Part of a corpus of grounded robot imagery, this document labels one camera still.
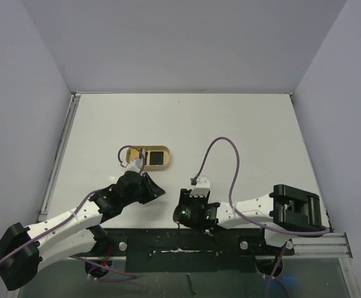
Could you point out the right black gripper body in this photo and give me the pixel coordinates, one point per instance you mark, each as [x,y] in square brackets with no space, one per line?
[183,196]

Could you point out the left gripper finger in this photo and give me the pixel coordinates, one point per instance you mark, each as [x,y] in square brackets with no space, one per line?
[151,196]
[151,186]

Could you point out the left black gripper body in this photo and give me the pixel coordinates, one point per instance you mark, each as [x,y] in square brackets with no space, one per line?
[142,192]

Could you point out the beige oval tray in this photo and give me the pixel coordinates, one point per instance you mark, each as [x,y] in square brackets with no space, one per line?
[146,149]

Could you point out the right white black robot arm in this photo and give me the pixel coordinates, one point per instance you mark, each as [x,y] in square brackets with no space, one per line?
[282,214]

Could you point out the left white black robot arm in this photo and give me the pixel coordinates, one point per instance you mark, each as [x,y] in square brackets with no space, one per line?
[21,248]

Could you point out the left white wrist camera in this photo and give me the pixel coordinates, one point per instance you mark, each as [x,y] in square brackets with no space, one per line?
[136,165]

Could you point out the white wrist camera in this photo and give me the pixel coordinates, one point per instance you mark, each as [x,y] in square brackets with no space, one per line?
[136,165]
[200,187]

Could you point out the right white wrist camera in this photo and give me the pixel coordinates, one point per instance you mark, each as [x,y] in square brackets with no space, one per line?
[200,187]

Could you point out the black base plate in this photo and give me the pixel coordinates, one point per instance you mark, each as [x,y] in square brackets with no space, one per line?
[181,250]

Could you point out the aluminium frame rail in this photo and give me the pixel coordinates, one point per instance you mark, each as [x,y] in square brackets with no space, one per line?
[331,245]

